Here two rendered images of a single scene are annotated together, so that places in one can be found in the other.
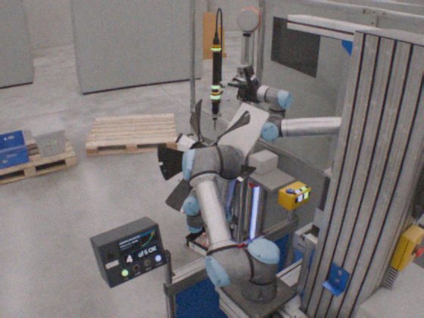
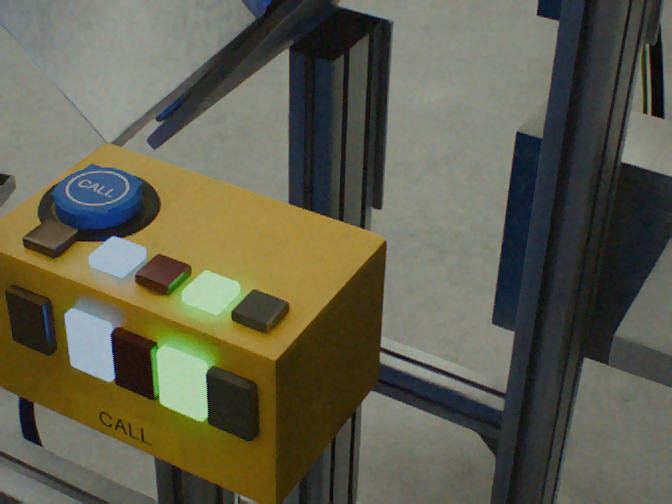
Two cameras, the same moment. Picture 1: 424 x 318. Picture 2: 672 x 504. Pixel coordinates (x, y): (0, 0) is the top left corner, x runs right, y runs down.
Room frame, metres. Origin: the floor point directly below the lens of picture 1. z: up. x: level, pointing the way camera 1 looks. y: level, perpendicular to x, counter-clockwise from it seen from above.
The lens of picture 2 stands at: (1.54, -0.90, 1.40)
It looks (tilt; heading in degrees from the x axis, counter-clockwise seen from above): 36 degrees down; 65
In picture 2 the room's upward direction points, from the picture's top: 2 degrees clockwise
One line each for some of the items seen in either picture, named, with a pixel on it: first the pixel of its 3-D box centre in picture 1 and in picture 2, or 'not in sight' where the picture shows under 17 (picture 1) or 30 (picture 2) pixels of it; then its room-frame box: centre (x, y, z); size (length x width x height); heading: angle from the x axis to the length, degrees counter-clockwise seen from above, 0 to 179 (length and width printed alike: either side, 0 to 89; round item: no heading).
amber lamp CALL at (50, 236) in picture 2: not in sight; (50, 238); (1.61, -0.45, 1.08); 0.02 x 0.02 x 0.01; 37
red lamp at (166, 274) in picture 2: not in sight; (163, 274); (1.65, -0.49, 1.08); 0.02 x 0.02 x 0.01; 37
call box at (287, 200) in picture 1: (294, 196); (185, 324); (1.66, -0.46, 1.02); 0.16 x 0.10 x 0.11; 127
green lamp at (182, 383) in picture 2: not in sight; (183, 383); (1.64, -0.52, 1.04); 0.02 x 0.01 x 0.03; 127
